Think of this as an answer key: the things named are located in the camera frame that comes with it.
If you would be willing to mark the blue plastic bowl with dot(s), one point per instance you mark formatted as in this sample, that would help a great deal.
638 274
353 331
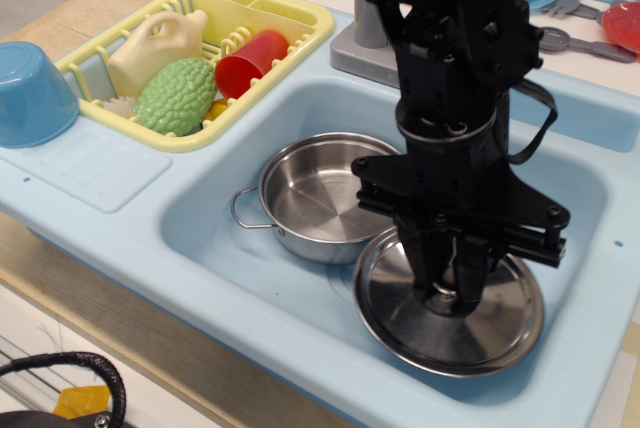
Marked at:
37 104

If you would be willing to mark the yellow tape piece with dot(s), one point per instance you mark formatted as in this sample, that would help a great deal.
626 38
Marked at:
78 402

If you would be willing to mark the yellow toy piece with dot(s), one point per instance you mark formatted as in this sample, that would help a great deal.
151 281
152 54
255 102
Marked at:
218 107

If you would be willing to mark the red plastic plate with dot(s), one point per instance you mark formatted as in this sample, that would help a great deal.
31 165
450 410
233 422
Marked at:
621 24

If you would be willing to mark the steel pot with handles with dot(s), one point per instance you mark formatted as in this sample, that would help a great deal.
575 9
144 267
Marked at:
308 191

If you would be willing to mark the cream plastic jug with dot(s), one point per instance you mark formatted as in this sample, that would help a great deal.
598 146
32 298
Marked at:
161 39

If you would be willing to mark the red plastic cup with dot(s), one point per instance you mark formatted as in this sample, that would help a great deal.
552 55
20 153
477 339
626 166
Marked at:
252 60

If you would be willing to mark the yellow dish rack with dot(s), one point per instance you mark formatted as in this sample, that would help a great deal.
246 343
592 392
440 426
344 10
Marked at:
231 23

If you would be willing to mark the steel pot lid with knob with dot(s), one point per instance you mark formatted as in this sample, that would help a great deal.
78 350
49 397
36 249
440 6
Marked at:
431 329

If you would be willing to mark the grey toy spoon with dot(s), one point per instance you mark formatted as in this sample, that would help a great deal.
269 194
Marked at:
555 40

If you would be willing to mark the light blue toy sink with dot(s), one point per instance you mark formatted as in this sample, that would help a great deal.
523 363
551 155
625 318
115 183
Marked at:
250 231

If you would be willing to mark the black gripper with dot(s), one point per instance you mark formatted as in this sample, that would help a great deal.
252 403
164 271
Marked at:
455 199

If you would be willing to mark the green bumpy toy gourd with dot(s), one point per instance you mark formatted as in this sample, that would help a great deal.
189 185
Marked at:
177 98

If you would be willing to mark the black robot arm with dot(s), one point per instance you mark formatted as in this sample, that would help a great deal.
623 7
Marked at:
459 60

